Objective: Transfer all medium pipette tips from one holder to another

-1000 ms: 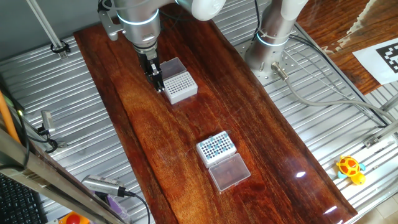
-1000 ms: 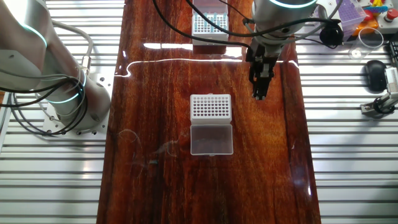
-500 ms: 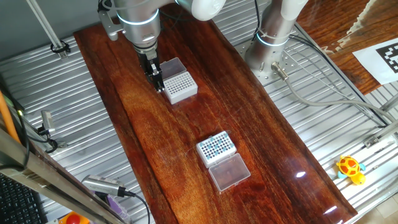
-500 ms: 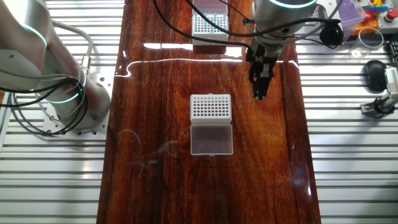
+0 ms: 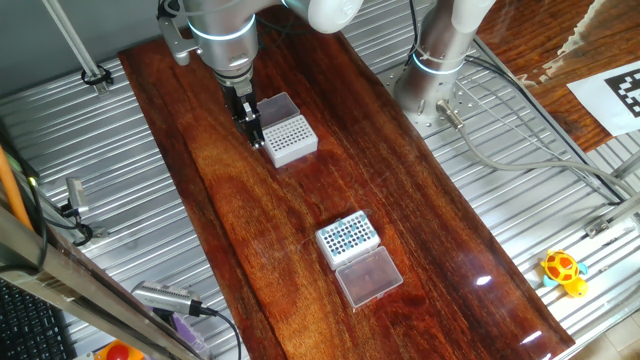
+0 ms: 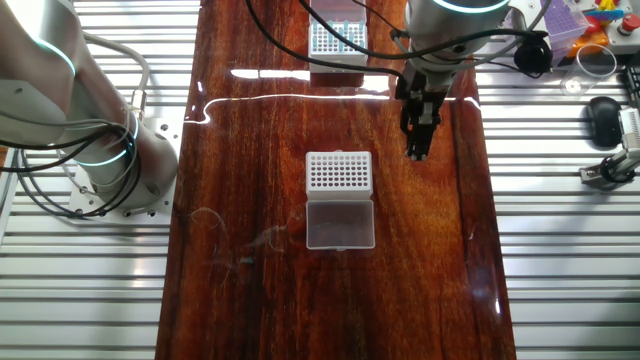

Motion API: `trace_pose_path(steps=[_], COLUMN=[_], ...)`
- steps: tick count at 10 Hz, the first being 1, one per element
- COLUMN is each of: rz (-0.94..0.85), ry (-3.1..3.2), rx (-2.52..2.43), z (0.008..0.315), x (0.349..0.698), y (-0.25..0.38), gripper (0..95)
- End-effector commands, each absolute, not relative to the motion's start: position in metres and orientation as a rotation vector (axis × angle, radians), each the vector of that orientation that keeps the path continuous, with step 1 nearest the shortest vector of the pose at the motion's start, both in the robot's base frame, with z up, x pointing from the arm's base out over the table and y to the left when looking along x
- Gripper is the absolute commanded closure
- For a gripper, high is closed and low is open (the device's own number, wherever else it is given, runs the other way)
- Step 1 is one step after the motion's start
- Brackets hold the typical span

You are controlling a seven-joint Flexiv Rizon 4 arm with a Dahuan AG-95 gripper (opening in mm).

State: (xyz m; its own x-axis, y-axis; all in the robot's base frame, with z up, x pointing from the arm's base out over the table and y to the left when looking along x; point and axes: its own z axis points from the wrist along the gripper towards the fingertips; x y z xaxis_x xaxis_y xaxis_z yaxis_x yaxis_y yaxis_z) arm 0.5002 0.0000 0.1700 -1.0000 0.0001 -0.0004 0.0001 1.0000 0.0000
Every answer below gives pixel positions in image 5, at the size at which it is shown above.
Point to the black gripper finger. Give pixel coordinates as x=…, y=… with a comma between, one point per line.
x=258, y=122
x=252, y=137

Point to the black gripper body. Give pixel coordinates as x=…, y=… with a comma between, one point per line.
x=235, y=100

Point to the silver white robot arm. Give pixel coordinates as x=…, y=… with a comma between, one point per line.
x=225, y=40

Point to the white hinged pipette tip box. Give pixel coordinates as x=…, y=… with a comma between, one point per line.
x=292, y=142
x=345, y=260

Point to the purple pipette tip box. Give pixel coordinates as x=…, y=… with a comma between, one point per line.
x=186, y=330

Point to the glossy wooden board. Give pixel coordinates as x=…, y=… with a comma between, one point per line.
x=280, y=210

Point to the black rod clamp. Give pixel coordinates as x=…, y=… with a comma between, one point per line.
x=106, y=79

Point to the aluminium rod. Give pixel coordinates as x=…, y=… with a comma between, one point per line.
x=70, y=40

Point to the orange pole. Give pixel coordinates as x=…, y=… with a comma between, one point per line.
x=12, y=195

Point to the black keyboard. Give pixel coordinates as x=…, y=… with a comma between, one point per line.
x=30, y=325

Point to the yellow orange turtle toy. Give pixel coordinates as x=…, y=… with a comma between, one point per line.
x=562, y=267

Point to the white paper marker sheet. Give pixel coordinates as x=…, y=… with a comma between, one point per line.
x=600, y=105

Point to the aluminium profile bar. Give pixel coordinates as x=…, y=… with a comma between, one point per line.
x=630, y=167

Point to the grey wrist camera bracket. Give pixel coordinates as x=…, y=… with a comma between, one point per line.
x=176, y=44

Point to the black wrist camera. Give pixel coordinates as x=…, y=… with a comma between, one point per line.
x=167, y=10

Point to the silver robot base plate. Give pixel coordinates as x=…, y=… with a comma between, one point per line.
x=465, y=100

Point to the aluminium frame beam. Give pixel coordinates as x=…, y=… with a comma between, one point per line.
x=50, y=265

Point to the aluminium profile bracket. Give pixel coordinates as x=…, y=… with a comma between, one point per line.
x=597, y=227

